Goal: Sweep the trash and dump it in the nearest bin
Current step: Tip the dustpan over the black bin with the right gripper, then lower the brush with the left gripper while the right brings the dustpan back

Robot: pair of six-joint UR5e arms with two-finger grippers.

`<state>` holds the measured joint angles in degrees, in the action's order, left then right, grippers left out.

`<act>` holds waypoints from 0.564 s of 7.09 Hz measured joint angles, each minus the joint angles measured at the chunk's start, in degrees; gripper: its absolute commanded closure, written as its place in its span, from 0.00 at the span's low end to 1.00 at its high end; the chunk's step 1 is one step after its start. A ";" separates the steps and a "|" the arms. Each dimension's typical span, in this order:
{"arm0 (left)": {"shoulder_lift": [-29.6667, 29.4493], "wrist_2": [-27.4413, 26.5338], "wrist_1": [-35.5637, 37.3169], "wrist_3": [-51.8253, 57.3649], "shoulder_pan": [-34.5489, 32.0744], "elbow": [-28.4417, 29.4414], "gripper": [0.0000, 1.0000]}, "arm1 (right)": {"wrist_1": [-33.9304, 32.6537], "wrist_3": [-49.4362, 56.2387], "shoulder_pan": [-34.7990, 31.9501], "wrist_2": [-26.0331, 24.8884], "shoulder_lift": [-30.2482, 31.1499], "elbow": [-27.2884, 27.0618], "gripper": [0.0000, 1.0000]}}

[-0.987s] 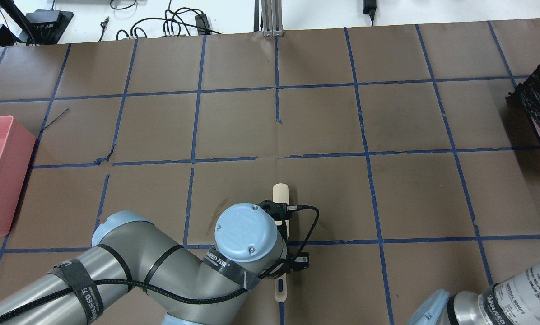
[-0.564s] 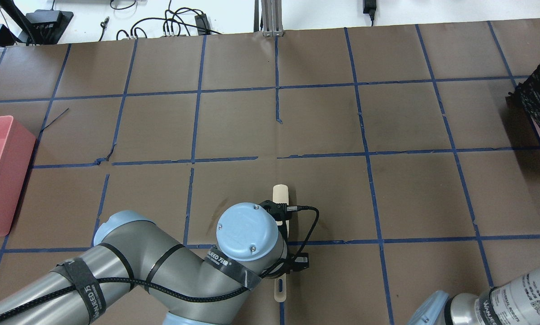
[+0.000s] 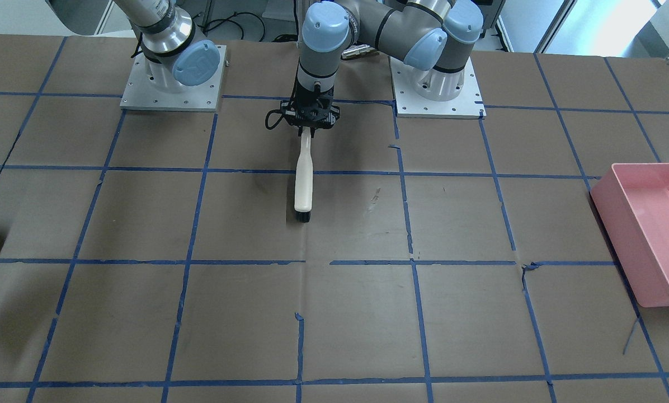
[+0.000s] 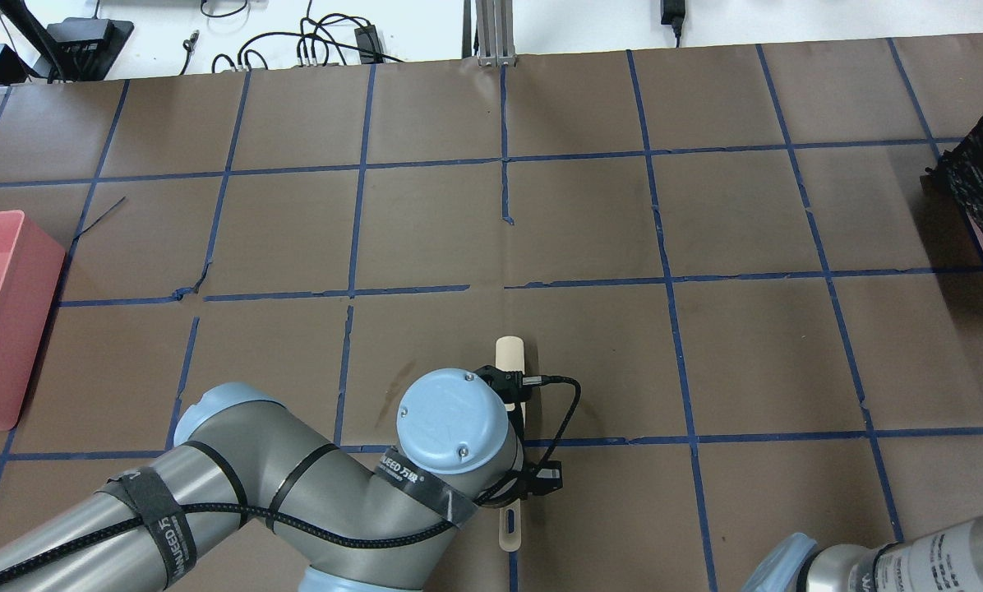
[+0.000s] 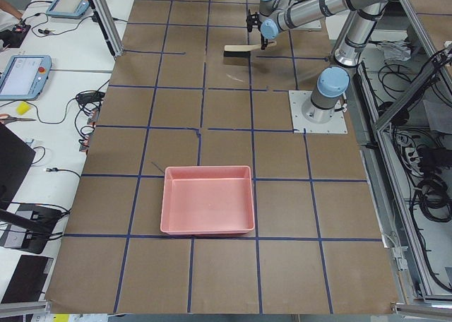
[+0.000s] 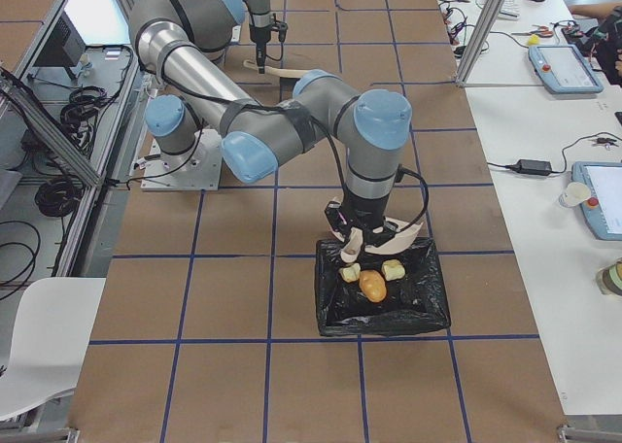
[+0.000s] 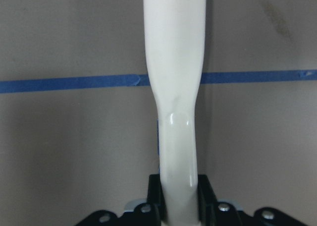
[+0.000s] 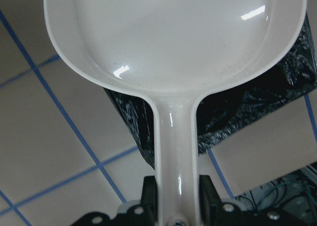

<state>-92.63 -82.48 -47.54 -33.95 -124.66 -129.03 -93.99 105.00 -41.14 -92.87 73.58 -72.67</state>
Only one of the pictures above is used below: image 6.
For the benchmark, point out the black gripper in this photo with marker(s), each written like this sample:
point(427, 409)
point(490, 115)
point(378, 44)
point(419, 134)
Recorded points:
point(366, 209)
point(259, 34)

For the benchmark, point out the bread piece with crust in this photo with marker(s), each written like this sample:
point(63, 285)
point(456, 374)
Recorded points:
point(350, 273)

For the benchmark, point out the brown potato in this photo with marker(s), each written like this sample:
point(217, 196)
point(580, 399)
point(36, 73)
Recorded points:
point(372, 285)

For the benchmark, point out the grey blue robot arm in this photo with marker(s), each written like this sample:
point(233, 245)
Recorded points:
point(175, 40)
point(259, 7)

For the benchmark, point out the black bag lined bin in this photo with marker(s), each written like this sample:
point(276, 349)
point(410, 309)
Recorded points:
point(402, 294)

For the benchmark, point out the black power adapter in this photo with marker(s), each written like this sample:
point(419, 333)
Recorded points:
point(530, 167)

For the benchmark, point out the white side table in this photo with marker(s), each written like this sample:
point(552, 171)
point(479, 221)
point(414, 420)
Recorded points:
point(559, 257)

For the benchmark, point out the white paper cup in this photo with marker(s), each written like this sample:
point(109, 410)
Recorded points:
point(574, 194)

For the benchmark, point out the blue teach pendant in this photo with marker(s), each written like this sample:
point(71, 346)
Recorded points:
point(563, 69)
point(602, 210)

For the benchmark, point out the white chair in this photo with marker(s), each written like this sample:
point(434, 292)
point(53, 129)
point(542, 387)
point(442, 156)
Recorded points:
point(54, 321)

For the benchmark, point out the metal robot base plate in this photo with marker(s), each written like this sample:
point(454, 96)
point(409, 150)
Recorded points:
point(197, 169)

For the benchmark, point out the aluminium frame post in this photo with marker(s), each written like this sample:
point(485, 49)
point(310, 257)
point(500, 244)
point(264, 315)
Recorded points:
point(475, 43)

